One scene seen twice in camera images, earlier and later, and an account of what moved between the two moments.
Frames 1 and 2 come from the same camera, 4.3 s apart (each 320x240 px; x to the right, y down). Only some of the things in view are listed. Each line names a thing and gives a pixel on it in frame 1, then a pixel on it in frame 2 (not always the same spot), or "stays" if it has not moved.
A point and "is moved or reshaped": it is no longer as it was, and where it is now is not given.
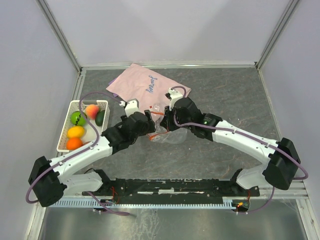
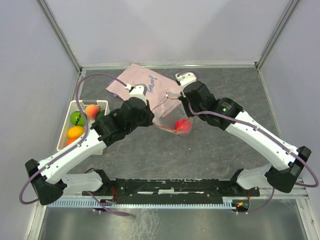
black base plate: [171, 187] stays
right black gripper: [166, 122] to [184, 100]
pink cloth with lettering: [149, 88] stays
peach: [91, 111] stays
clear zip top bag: [175, 136] is moved or reshaped
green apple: [77, 118] stays
